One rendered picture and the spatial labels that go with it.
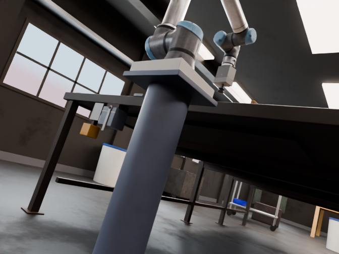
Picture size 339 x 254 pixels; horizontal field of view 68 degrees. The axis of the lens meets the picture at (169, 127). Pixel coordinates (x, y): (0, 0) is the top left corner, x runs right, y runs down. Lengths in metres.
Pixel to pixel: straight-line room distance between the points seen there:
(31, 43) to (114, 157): 2.25
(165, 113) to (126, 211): 0.35
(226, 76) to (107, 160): 3.57
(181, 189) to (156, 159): 4.79
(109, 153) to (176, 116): 3.87
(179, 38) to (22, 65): 3.65
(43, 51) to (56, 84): 0.54
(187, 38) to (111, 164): 3.89
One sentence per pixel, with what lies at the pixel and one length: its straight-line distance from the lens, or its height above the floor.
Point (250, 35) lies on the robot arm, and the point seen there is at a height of 1.32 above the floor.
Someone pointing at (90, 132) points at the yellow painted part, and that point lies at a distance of 1.71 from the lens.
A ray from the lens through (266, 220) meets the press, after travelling 7.63.
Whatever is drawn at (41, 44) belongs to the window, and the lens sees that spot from 4.61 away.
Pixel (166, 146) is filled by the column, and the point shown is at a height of 0.64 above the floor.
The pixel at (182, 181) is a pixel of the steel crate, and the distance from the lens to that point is 5.63.
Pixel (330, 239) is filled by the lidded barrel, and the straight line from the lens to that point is 6.84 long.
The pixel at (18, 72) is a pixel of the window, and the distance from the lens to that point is 4.45.
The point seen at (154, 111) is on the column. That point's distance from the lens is 0.88.
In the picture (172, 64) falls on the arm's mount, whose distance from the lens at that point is 0.84.
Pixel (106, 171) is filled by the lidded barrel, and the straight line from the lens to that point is 4.73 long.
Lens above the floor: 0.56
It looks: 10 degrees up
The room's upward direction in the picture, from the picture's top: 17 degrees clockwise
